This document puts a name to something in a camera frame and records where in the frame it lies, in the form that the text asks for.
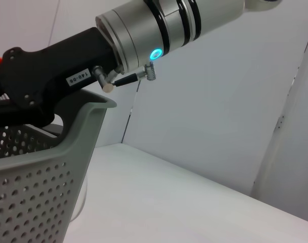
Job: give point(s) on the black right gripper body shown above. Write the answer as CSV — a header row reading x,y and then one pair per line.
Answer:
x,y
42,73

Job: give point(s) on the grey perforated storage bin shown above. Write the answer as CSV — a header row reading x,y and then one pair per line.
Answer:
x,y
42,189

